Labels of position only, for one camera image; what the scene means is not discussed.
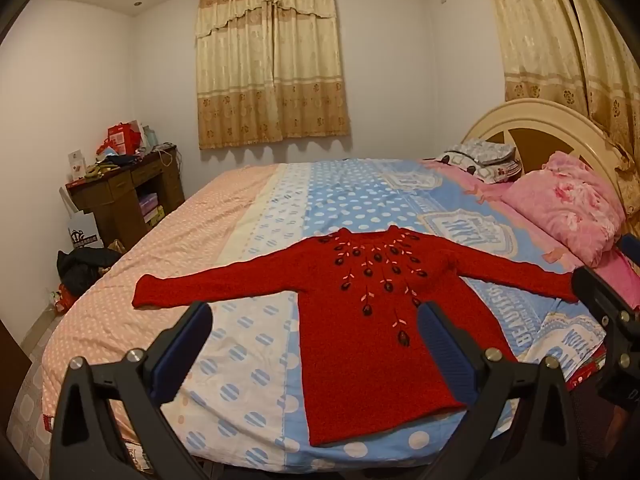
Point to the bed with dotted printed sheet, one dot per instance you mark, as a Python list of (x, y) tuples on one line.
[(250, 240)]

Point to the dark clothes pile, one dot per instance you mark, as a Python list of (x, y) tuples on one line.
[(80, 265)]

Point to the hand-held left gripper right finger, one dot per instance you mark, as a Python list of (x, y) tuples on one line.
[(447, 355)]

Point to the white paper bag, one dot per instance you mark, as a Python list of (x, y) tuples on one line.
[(85, 232)]

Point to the pink floral pillow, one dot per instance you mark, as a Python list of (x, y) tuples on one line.
[(565, 205)]

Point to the red knitted sweater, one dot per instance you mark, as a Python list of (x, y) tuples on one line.
[(360, 360)]

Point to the red plastic bag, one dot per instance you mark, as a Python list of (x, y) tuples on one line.
[(64, 300)]

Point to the beige window curtain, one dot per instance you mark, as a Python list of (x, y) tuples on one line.
[(270, 60)]

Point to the long beige floral curtain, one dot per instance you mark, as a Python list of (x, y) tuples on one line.
[(540, 35)]

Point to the cream wooden headboard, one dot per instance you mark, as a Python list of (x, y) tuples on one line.
[(500, 120)]

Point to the pink box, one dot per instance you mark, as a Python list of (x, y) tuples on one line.
[(150, 206)]

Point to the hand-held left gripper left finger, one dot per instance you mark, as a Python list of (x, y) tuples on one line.
[(182, 350)]

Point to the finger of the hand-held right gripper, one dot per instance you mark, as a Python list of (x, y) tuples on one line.
[(620, 335), (631, 249)]

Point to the dark wooden desk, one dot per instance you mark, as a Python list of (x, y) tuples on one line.
[(115, 200)]

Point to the white card box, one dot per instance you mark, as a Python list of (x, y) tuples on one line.
[(76, 165)]

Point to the red gift bag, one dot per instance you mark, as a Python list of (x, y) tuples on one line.
[(122, 140)]

